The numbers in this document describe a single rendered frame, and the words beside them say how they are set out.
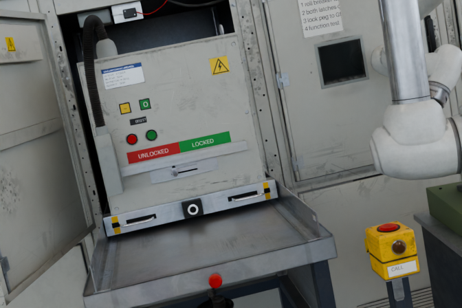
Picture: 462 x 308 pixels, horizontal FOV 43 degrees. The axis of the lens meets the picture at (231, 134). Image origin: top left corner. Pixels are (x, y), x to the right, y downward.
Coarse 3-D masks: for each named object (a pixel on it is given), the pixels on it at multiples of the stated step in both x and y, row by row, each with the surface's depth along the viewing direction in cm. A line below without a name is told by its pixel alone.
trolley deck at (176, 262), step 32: (192, 224) 182; (224, 224) 175; (256, 224) 169; (288, 224) 163; (320, 224) 156; (128, 256) 162; (160, 256) 157; (192, 256) 152; (224, 256) 147; (256, 256) 144; (288, 256) 145; (320, 256) 146; (128, 288) 140; (160, 288) 141; (192, 288) 142
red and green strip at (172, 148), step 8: (208, 136) 182; (216, 136) 183; (224, 136) 183; (168, 144) 181; (176, 144) 181; (184, 144) 181; (192, 144) 182; (200, 144) 182; (208, 144) 182; (216, 144) 183; (136, 152) 180; (144, 152) 180; (152, 152) 180; (160, 152) 181; (168, 152) 181; (176, 152) 181; (128, 160) 179; (136, 160) 180; (144, 160) 180
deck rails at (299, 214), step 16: (288, 192) 172; (288, 208) 177; (304, 208) 156; (304, 224) 159; (96, 240) 159; (112, 240) 181; (96, 256) 151; (112, 256) 164; (96, 272) 145; (112, 272) 150; (96, 288) 140
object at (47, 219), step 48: (0, 48) 163; (48, 48) 197; (0, 96) 164; (48, 96) 193; (0, 144) 156; (48, 144) 187; (0, 192) 156; (48, 192) 181; (0, 240) 152; (48, 240) 176; (0, 288) 144
